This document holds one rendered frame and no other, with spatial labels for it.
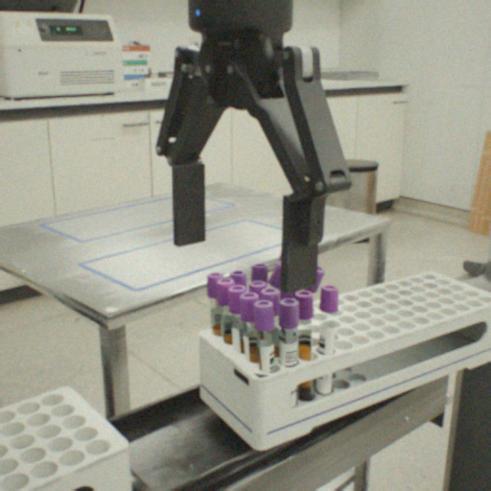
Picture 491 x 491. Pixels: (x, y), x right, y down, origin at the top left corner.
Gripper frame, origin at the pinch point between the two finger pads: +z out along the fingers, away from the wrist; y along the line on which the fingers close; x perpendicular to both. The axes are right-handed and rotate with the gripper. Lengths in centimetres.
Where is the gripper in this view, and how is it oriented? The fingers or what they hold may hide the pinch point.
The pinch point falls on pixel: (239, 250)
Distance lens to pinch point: 49.4
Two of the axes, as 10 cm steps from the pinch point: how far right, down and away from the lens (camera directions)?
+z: -0.1, 9.6, 2.8
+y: -6.3, -2.2, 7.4
